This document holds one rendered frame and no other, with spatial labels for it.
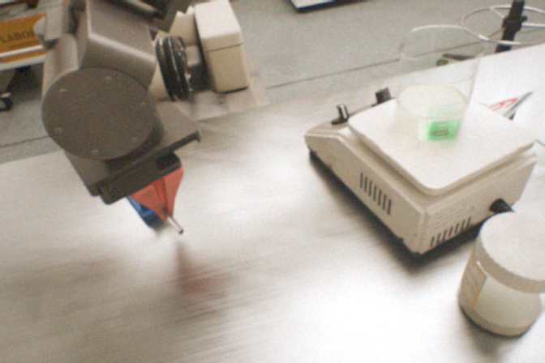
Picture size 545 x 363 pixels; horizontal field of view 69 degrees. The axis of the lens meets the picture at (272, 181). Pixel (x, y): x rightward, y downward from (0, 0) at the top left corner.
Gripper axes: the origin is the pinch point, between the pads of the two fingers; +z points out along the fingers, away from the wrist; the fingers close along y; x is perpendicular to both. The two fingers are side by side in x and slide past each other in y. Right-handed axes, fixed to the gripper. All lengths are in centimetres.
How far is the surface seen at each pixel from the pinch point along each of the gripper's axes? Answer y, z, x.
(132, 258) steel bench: -4.8, 3.2, -0.4
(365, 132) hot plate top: 17.6, -5.5, -10.3
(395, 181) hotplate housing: 16.2, -3.5, -15.2
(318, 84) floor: 115, 79, 107
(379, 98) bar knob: 25.9, -2.9, -5.0
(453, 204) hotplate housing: 17.9, -3.0, -19.9
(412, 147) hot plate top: 18.8, -5.5, -14.6
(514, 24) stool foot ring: 168, 50, 44
